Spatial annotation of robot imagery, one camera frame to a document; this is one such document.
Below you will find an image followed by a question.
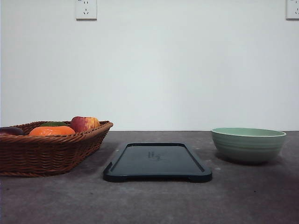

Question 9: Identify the dark teal rectangular tray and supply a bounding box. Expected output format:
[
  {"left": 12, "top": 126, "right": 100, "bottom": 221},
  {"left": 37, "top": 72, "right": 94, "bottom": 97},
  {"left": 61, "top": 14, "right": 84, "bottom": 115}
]
[{"left": 104, "top": 143, "right": 213, "bottom": 182}]

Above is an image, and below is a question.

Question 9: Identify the green fruit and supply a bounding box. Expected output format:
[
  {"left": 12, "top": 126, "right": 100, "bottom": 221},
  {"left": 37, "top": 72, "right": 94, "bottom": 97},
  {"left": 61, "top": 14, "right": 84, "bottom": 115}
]
[{"left": 41, "top": 122, "right": 68, "bottom": 126}]

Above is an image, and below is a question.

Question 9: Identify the white wall socket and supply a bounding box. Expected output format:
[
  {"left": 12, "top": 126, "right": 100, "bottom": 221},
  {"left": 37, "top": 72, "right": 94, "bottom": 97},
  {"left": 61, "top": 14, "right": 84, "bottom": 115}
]
[
  {"left": 286, "top": 0, "right": 299, "bottom": 21},
  {"left": 75, "top": 0, "right": 98, "bottom": 22}
]

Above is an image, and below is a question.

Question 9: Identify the white wall socket right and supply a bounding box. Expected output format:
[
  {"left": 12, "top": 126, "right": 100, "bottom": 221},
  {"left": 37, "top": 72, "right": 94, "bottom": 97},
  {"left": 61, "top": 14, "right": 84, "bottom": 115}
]
[{"left": 286, "top": 0, "right": 299, "bottom": 21}]

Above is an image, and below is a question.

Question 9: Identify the white wall socket left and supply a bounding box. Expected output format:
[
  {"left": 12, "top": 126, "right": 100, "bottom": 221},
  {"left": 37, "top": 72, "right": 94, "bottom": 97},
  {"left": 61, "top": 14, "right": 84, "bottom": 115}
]
[{"left": 75, "top": 0, "right": 98, "bottom": 22}]

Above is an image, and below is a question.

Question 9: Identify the light green ceramic bowl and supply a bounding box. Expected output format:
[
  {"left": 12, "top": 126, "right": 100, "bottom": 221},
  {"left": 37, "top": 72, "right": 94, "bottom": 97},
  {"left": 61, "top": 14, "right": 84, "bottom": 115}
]
[{"left": 212, "top": 127, "right": 287, "bottom": 162}]

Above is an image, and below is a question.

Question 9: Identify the dark purple fruit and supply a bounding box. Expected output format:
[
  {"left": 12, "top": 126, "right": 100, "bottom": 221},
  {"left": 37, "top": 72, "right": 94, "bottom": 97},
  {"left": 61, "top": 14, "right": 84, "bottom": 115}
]
[{"left": 0, "top": 127, "right": 23, "bottom": 135}]

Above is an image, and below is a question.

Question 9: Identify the red yellow apple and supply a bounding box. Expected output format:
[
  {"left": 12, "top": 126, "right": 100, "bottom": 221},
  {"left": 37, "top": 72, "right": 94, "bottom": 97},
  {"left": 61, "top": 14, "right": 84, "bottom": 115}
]
[{"left": 71, "top": 116, "right": 100, "bottom": 133}]

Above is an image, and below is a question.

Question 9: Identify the orange tangerine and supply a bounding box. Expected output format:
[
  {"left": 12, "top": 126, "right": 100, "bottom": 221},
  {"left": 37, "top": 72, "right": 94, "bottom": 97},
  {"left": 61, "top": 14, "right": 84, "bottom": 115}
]
[{"left": 30, "top": 126, "right": 75, "bottom": 136}]

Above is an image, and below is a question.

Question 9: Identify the brown wicker basket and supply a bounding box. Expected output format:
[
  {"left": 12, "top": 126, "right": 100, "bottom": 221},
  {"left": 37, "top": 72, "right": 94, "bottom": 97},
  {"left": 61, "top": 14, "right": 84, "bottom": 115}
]
[{"left": 0, "top": 120, "right": 113, "bottom": 177}]

